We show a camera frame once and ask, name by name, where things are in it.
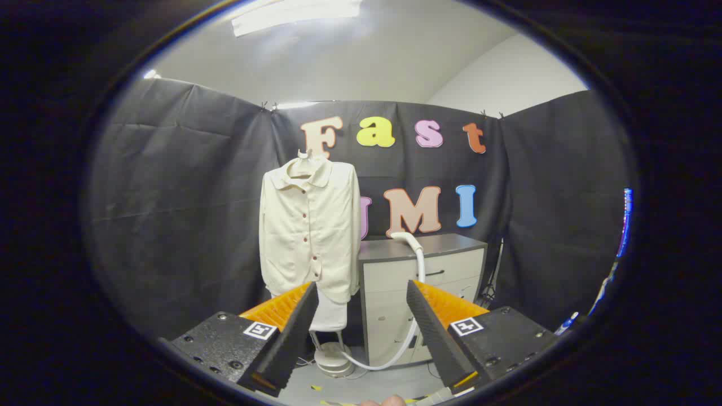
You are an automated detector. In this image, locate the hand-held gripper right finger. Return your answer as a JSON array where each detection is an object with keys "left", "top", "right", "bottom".
[{"left": 406, "top": 280, "right": 559, "bottom": 395}]

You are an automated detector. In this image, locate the cream plastic clothes hanger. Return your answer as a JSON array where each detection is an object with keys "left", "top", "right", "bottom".
[{"left": 285, "top": 149, "right": 319, "bottom": 180}]

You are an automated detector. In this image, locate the white fabric panel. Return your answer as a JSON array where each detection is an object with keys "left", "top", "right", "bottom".
[{"left": 309, "top": 285, "right": 349, "bottom": 333}]

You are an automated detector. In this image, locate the grey cabinet with dark top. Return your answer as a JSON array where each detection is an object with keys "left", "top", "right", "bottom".
[{"left": 357, "top": 233, "right": 488, "bottom": 367}]

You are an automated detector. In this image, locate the white garment steamer head with hose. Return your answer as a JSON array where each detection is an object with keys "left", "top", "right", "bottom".
[{"left": 340, "top": 231, "right": 427, "bottom": 372}]

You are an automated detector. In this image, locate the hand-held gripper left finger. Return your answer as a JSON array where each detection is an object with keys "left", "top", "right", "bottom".
[{"left": 160, "top": 282, "right": 319, "bottom": 398}]

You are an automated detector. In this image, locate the cream button-up shirt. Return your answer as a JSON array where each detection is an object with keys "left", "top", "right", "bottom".
[{"left": 258, "top": 155, "right": 362, "bottom": 305}]

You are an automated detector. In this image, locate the white garment steamer base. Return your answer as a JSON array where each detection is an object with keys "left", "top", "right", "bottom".
[{"left": 312, "top": 330, "right": 356, "bottom": 377}]

